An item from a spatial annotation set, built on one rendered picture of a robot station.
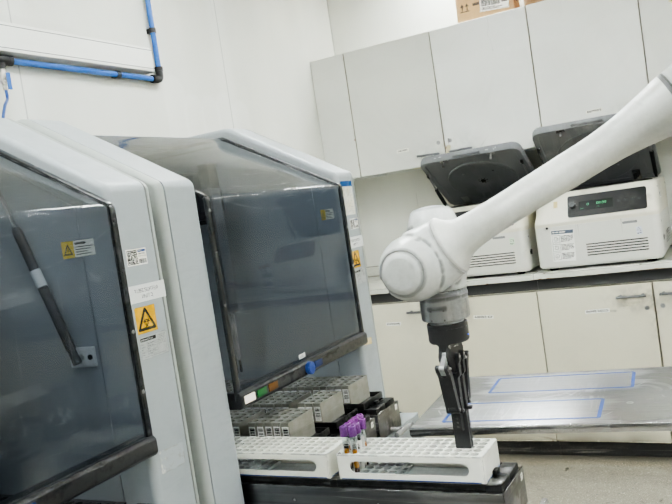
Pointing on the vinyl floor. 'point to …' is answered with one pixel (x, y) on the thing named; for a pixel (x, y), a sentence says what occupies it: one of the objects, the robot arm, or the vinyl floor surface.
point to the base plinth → (585, 448)
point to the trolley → (561, 403)
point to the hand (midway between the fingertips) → (462, 428)
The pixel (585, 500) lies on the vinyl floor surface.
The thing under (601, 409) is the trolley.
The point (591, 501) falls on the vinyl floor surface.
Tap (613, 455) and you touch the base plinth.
